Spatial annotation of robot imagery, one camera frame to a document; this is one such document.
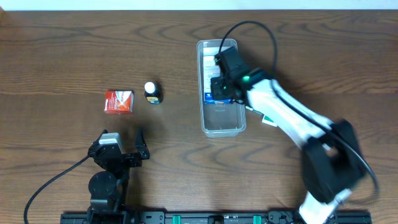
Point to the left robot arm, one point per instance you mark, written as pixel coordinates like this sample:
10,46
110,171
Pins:
108,188

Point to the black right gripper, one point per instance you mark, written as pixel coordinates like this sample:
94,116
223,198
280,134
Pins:
219,84

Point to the white green medicine box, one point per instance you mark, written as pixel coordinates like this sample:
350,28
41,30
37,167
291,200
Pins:
265,119

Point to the red orange medicine box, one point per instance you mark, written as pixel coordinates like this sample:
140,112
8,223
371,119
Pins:
119,102

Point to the dark bottle white cap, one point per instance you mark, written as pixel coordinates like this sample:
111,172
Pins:
153,93

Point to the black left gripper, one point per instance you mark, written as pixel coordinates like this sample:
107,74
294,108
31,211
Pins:
123,157

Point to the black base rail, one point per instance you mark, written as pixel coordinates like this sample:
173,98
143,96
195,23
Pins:
214,217

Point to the clear plastic container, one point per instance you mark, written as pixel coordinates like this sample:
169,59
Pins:
218,118

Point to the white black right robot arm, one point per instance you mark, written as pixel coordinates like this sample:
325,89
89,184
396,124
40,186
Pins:
332,163

